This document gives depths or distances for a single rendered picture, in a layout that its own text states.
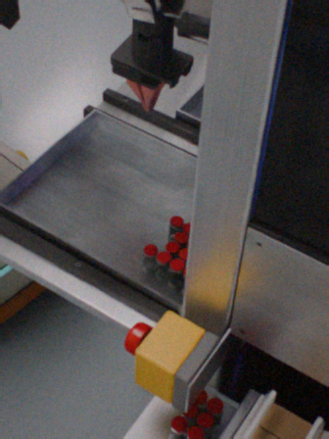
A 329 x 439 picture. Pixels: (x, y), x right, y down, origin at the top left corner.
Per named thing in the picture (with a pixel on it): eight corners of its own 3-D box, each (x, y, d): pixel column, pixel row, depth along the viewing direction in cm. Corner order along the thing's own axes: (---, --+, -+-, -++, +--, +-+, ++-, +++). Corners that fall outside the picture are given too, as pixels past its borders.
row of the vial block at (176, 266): (241, 217, 123) (244, 196, 120) (177, 292, 113) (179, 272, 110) (228, 211, 124) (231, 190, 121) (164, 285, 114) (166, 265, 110)
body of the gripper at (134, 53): (171, 92, 109) (174, 49, 103) (109, 67, 112) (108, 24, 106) (194, 67, 112) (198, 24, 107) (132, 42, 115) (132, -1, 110)
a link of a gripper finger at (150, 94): (152, 128, 116) (155, 79, 108) (110, 111, 118) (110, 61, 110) (174, 102, 120) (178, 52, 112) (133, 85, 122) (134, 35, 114)
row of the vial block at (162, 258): (228, 210, 124) (231, 190, 121) (164, 285, 114) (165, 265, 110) (216, 204, 125) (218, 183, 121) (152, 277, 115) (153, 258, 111)
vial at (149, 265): (161, 268, 116) (162, 248, 113) (152, 277, 115) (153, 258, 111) (148, 261, 117) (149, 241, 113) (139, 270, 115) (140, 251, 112)
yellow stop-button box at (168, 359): (215, 369, 96) (220, 336, 91) (184, 414, 92) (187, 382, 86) (164, 340, 99) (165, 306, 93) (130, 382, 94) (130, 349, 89)
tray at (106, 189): (267, 209, 125) (271, 194, 122) (177, 321, 110) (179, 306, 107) (95, 123, 137) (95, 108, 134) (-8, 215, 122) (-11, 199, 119)
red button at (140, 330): (164, 346, 96) (165, 327, 93) (146, 369, 94) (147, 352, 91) (138, 331, 97) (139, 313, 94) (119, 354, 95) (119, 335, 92)
